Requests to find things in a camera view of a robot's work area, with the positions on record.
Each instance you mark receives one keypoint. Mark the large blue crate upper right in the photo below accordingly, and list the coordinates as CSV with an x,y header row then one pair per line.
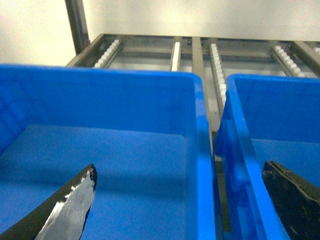
x,y
266,118

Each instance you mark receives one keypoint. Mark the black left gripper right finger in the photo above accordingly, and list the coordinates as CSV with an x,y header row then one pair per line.
x,y
295,200

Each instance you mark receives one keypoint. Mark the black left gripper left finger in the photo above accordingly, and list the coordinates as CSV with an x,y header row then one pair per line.
x,y
63,215

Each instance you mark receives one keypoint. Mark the metal shelf rack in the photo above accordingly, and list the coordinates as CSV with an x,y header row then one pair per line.
x,y
207,64

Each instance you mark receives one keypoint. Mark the large blue crate upper left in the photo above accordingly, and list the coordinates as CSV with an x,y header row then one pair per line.
x,y
146,132

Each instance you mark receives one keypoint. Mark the large blue crate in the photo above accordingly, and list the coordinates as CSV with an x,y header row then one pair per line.
x,y
146,132
266,118

